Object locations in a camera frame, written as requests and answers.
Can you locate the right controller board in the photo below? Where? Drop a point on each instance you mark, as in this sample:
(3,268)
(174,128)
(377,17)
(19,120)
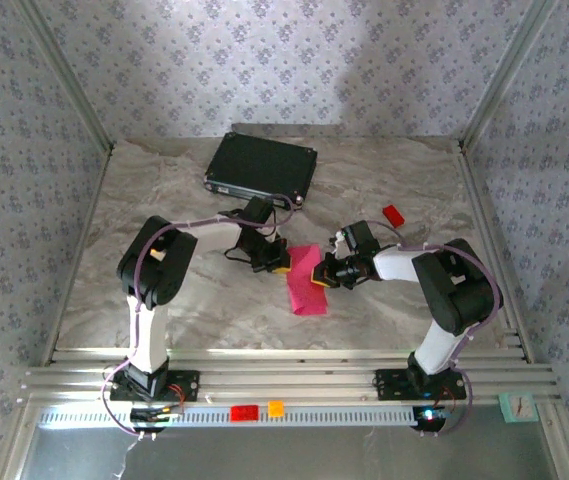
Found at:
(431,417)

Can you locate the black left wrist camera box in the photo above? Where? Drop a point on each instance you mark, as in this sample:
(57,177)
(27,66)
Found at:
(259,210)

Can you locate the black hard case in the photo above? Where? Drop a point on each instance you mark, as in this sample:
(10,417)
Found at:
(259,165)

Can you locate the red toy brick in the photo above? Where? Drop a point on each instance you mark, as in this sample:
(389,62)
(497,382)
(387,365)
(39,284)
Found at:
(394,216)

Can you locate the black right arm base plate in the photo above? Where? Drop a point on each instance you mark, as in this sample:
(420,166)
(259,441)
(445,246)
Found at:
(389,385)

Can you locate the orange tag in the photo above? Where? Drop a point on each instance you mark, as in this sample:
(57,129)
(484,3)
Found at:
(276,409)

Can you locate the aluminium frame beam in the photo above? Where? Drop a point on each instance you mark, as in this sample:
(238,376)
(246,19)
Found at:
(289,375)

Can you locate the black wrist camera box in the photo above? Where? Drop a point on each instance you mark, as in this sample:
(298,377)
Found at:
(259,210)
(361,236)

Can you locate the metal sheet panel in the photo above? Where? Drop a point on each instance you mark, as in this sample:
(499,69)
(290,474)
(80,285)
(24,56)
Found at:
(289,455)

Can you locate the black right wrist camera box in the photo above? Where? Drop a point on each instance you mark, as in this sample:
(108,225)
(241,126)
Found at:
(361,236)

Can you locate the aluminium upright post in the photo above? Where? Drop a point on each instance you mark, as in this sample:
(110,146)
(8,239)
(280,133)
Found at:
(64,75)
(509,70)

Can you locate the pink cloth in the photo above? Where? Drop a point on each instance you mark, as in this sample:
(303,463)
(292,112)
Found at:
(306,295)

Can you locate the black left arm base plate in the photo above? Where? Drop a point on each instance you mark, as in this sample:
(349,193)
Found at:
(186,385)

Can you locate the red tag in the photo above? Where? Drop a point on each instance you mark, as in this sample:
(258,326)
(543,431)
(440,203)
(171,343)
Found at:
(244,413)

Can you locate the aluminium side rail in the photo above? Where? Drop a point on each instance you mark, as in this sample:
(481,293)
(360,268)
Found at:
(76,260)
(499,250)

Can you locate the teal small clock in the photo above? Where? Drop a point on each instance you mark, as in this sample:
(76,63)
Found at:
(518,408)

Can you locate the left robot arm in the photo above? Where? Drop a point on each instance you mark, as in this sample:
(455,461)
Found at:
(149,330)

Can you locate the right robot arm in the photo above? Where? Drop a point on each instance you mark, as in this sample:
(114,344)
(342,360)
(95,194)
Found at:
(454,295)

